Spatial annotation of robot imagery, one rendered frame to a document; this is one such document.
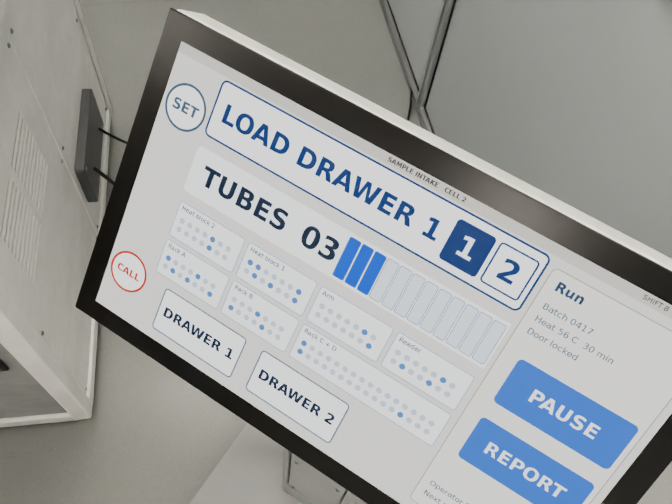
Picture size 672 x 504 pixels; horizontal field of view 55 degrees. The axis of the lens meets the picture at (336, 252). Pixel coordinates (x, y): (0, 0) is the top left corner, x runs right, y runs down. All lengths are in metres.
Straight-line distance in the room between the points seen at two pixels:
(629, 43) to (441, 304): 0.76
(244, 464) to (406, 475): 1.01
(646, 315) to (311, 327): 0.26
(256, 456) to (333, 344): 1.03
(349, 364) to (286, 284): 0.09
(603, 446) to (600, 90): 0.82
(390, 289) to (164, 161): 0.23
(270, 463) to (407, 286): 1.09
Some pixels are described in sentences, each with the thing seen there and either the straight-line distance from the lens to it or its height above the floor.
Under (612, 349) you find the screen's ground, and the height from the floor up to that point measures 1.15.
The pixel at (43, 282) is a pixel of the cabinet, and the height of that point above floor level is 0.45.
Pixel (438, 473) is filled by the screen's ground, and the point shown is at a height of 1.01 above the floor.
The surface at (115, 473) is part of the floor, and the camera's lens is 1.65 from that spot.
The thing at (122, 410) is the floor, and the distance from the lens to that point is 1.69.
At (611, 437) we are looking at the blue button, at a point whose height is 1.10.
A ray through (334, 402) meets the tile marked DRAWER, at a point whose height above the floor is 1.02.
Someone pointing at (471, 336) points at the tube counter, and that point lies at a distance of 0.53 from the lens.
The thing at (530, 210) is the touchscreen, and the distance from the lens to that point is 0.50.
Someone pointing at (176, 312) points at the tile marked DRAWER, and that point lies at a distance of 0.63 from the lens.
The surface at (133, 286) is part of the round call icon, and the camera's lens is 0.65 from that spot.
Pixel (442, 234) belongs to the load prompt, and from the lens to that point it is 0.51.
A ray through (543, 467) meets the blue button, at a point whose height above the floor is 1.06.
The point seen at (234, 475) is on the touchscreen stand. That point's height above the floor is 0.03.
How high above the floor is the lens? 1.58
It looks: 60 degrees down
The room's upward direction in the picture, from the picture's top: 9 degrees clockwise
